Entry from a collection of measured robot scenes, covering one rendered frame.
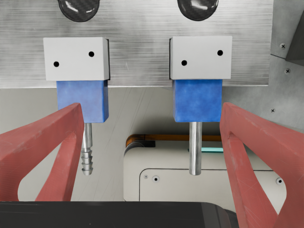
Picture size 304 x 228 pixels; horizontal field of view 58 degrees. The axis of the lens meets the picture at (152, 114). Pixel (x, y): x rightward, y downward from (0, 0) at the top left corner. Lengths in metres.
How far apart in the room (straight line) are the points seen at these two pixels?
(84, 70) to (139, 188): 0.72
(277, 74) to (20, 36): 0.27
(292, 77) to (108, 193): 1.02
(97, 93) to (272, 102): 0.20
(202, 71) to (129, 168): 0.70
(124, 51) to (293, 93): 0.20
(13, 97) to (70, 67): 1.02
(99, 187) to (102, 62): 1.04
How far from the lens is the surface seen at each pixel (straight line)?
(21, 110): 1.25
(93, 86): 0.25
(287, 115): 0.36
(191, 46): 0.24
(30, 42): 0.29
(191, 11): 0.27
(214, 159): 0.91
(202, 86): 0.25
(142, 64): 0.26
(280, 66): 0.35
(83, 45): 0.24
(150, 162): 0.89
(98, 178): 1.23
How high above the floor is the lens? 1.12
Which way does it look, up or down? 80 degrees down
